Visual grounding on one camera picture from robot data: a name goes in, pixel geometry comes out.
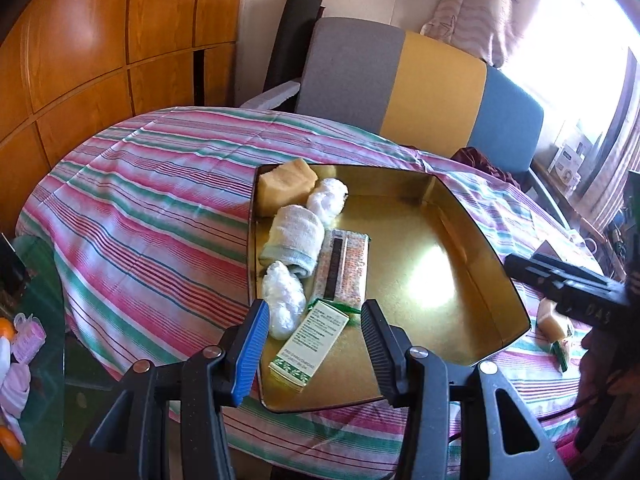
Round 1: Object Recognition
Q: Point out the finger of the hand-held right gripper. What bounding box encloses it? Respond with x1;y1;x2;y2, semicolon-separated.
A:
504;255;566;292
531;252;608;289

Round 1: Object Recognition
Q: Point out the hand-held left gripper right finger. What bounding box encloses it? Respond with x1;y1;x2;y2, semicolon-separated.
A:
360;299;571;480

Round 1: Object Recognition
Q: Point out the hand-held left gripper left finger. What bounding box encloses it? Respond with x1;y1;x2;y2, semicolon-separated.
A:
60;299;271;480

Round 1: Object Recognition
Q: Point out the green and white carton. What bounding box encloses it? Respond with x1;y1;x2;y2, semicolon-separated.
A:
267;297;361;393

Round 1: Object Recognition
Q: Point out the white plastic ball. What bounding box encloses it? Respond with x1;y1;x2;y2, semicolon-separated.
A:
306;177;349;221
261;260;307;341

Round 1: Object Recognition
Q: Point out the gold metal tin tray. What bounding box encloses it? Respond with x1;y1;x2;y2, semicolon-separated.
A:
247;162;532;413

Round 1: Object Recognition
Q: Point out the patterned tissue packet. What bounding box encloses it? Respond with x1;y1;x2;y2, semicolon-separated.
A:
312;227;372;308

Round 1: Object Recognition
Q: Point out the white towel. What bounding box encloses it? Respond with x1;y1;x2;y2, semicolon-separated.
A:
257;204;326;278

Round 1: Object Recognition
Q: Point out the beige soap bar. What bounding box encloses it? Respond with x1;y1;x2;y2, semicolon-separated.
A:
257;158;318;218

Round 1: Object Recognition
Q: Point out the person's right forearm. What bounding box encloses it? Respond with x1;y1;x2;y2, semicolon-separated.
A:
575;310;640;461

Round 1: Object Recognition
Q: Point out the brown card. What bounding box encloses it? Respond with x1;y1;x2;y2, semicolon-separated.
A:
532;240;563;261

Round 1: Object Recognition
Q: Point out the wooden side shelf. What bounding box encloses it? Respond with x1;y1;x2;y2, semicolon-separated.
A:
532;157;608;241

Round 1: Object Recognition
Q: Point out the striped window curtain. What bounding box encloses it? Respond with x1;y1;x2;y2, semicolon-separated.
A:
590;50;640;231

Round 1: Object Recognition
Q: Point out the maroon cloth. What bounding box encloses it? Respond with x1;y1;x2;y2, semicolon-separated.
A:
450;146;523;188

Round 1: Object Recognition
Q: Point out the striped tablecloth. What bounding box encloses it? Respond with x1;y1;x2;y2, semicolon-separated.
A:
15;106;608;476

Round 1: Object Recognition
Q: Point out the grey yellow blue chair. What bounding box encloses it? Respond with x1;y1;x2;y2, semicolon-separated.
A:
240;16;568;231

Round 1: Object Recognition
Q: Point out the pink patterned curtain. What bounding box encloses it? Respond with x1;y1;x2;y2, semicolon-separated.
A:
420;0;543;68

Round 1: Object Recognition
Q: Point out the black rolled mat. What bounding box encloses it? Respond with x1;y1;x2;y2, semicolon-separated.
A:
263;0;326;111

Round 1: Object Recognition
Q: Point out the wooden wardrobe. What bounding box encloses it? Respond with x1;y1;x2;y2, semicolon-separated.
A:
0;0;248;241

